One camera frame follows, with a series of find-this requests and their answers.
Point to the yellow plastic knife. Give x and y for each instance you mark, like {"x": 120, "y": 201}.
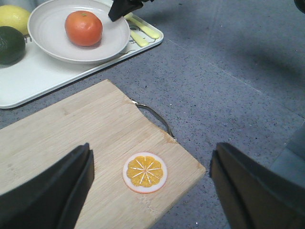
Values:
{"x": 138, "y": 39}

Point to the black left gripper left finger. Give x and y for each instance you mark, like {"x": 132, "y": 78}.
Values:
{"x": 54, "y": 198}

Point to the beige round plate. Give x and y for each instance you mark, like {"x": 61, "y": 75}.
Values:
{"x": 46, "y": 28}

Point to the orange tangerine fruit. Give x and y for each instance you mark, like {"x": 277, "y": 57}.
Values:
{"x": 83, "y": 28}

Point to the fake orange slice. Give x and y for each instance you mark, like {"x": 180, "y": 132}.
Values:
{"x": 144, "y": 173}

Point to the yellow lemon right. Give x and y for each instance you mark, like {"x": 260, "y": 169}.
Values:
{"x": 16, "y": 17}

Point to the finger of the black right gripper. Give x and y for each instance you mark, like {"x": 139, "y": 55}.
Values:
{"x": 121, "y": 8}

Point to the green lime fruit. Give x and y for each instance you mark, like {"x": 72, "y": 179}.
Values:
{"x": 12, "y": 45}

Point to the metal cutting board handle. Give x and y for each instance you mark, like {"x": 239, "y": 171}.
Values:
{"x": 156, "y": 115}

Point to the yellow plastic fork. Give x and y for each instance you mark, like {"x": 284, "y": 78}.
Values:
{"x": 142, "y": 26}

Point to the white rectangular bear tray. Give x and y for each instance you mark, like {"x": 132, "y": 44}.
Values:
{"x": 38, "y": 73}

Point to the wooden cutting board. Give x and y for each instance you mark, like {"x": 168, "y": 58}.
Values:
{"x": 109, "y": 121}

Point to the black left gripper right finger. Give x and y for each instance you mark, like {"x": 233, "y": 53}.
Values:
{"x": 252, "y": 196}

